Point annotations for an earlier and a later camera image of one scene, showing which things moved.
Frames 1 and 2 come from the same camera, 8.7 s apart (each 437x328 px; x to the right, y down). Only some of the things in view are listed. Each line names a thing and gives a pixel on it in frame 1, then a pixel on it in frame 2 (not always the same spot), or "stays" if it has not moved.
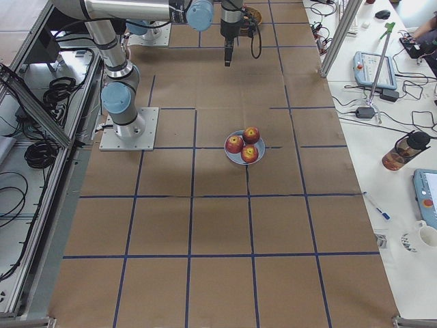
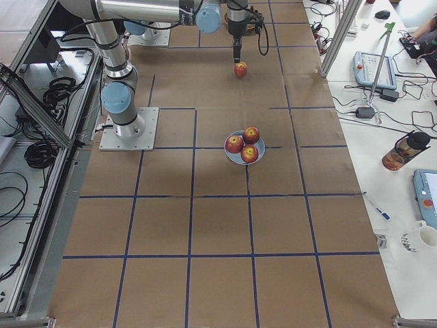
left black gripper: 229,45 -> 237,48
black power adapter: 364,112 stays
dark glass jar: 405,149 stays
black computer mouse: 383,14 stays
